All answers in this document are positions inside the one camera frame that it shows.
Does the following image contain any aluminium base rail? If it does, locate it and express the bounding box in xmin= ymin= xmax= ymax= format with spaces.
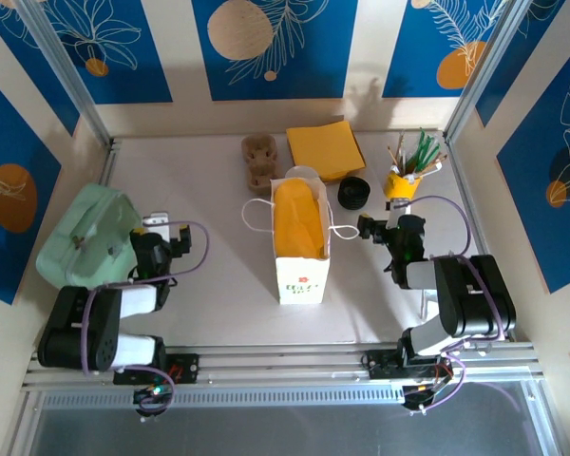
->
xmin=22 ymin=341 xmax=545 ymax=405

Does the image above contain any aluminium frame post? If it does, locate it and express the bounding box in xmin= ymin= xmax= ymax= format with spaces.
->
xmin=16 ymin=0 xmax=115 ymax=148
xmin=445 ymin=0 xmax=527 ymax=146

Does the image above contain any stack of cardboard cup carriers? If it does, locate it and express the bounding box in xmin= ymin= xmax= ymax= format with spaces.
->
xmin=240 ymin=134 xmax=282 ymax=194

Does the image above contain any stack of paper cups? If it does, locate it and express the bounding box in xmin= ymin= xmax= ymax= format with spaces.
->
xmin=284 ymin=164 xmax=320 ymax=181

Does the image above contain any white printed paper bag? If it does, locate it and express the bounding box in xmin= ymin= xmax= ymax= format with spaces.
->
xmin=240 ymin=176 xmax=361 ymax=306

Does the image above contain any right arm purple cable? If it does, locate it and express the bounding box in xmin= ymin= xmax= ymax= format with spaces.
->
xmin=391 ymin=194 xmax=503 ymax=417

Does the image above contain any mint green zip pouch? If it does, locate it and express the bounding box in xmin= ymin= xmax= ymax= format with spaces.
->
xmin=35 ymin=183 xmax=143 ymax=290

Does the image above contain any green wrapped stirrer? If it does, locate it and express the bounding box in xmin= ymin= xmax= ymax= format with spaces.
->
xmin=406 ymin=126 xmax=427 ymax=171
xmin=410 ymin=137 xmax=442 ymax=170

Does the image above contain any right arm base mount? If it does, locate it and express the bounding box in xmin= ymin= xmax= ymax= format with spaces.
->
xmin=364 ymin=349 xmax=457 ymax=381

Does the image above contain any yellow paper napkin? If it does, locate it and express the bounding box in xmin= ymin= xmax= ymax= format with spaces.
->
xmin=273 ymin=178 xmax=325 ymax=260

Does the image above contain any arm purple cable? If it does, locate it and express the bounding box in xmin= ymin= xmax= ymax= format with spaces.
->
xmin=82 ymin=218 xmax=211 ymax=424
xmin=391 ymin=194 xmax=503 ymax=417

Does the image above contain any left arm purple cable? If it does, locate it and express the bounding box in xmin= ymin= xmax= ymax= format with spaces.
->
xmin=82 ymin=218 xmax=211 ymax=424

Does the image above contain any stack of yellow napkins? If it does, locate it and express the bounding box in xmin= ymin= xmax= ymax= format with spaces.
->
xmin=286 ymin=121 xmax=367 ymax=182

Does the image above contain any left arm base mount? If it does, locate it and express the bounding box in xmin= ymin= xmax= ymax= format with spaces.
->
xmin=112 ymin=353 xmax=201 ymax=387

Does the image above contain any stack of black lids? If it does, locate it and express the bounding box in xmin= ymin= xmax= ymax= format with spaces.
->
xmin=337 ymin=176 xmax=372 ymax=210

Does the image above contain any paper wrapped stirrer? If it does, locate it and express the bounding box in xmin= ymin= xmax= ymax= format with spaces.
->
xmin=408 ymin=152 xmax=449 ymax=182
xmin=386 ymin=131 xmax=407 ymax=173

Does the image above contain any yellow stirrer holder cup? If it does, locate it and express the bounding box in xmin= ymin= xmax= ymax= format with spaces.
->
xmin=383 ymin=170 xmax=422 ymax=200

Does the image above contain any grey metal plate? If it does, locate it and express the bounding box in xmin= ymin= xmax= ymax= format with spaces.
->
xmin=28 ymin=379 xmax=552 ymax=456

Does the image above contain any aluminium side rail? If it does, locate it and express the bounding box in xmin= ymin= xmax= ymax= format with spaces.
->
xmin=96 ymin=137 xmax=121 ymax=187
xmin=447 ymin=136 xmax=515 ymax=342

